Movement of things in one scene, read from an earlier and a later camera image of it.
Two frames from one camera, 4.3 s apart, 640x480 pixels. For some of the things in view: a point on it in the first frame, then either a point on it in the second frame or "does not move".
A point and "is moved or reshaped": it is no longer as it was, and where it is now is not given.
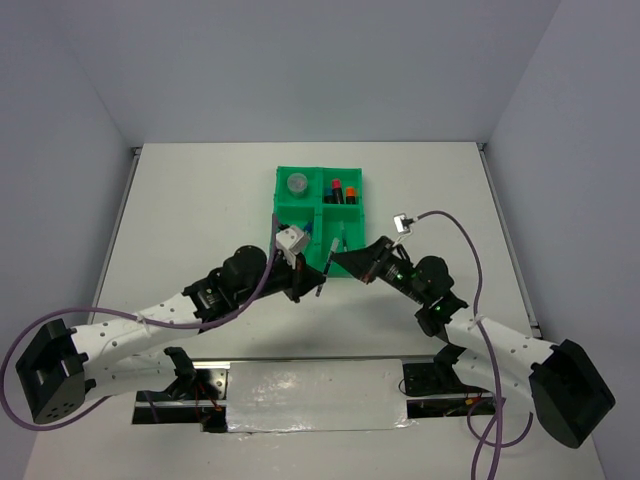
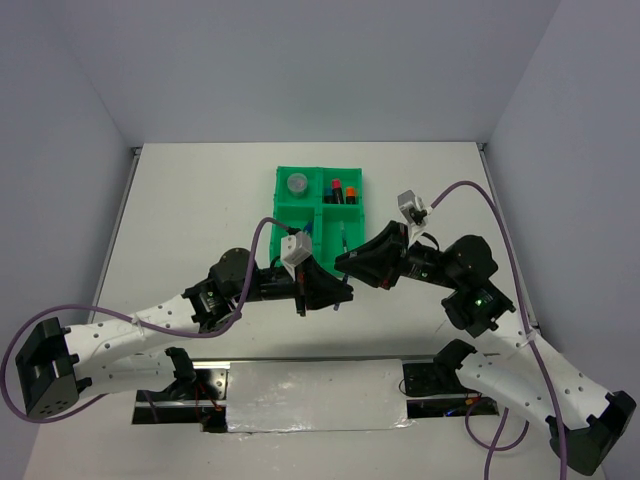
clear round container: (297, 184) does not move
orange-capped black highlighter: (350, 198) does not move
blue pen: (342, 227) does not move
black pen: (320, 287) is moved or reshaped
